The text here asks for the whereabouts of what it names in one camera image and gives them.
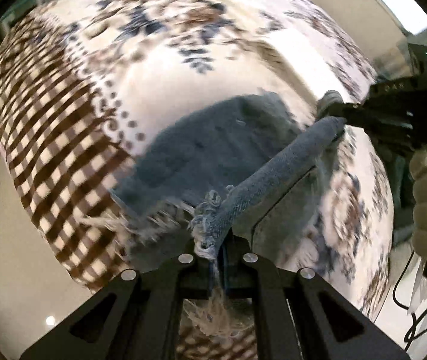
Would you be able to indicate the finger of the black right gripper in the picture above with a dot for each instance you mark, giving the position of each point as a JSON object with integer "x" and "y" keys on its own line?
{"x": 348, "y": 111}

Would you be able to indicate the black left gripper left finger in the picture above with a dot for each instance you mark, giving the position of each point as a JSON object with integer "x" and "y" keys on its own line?
{"x": 135, "y": 316}

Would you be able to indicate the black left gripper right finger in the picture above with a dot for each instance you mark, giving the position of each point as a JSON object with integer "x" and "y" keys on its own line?
{"x": 298, "y": 315}

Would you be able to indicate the blue denim pants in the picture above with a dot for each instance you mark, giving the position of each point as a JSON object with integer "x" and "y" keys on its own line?
{"x": 245, "y": 159}

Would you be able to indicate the floral bedspread with checked border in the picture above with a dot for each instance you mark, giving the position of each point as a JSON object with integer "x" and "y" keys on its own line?
{"x": 87, "y": 85}

